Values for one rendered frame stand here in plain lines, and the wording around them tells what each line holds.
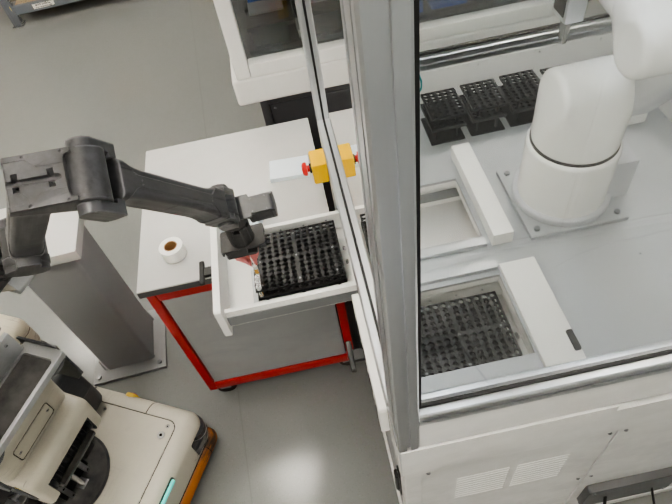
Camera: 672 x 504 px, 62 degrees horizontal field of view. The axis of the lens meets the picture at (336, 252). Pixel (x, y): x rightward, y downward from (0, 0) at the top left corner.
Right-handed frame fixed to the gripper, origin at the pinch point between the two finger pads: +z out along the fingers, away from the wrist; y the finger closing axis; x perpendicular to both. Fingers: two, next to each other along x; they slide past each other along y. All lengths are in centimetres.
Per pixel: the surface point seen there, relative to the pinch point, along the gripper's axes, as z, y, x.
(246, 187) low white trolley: 18, -4, 47
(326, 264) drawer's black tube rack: 5.9, 16.8, -1.4
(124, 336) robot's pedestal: 70, -68, 39
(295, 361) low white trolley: 79, -5, 15
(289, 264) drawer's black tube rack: 5.1, 7.9, 0.7
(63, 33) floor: 88, -144, 336
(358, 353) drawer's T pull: 4.6, 19.7, -28.1
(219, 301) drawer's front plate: 1.6, -9.2, -8.0
